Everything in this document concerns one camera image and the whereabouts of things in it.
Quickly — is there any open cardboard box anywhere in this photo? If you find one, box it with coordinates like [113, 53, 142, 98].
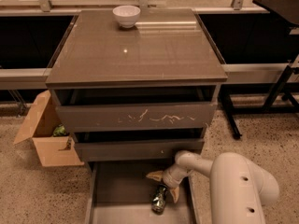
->
[14, 91, 84, 167]

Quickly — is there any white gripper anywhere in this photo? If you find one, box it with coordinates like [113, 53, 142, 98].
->
[146, 164, 192, 203]

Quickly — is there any grey bottom drawer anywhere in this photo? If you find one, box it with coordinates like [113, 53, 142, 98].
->
[84, 159, 199, 224]

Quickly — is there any grey drawer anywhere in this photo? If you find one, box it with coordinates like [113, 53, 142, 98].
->
[74, 128, 206, 161]
[84, 159, 199, 224]
[52, 85, 217, 133]

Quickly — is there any grey top drawer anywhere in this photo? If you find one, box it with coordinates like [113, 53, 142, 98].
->
[52, 85, 217, 133]

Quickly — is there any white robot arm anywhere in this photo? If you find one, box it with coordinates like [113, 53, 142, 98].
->
[147, 150, 279, 224]

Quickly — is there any grey middle drawer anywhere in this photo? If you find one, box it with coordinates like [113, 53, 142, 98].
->
[74, 128, 206, 161]

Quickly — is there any grey drawer cabinet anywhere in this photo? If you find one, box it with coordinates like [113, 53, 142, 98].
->
[45, 8, 228, 224]

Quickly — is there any black side table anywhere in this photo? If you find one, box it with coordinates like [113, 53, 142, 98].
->
[219, 0, 299, 140]

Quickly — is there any white ceramic bowl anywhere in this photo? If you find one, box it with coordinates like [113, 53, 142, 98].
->
[113, 6, 141, 28]

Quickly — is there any green item in box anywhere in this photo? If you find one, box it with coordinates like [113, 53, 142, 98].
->
[52, 124, 67, 137]

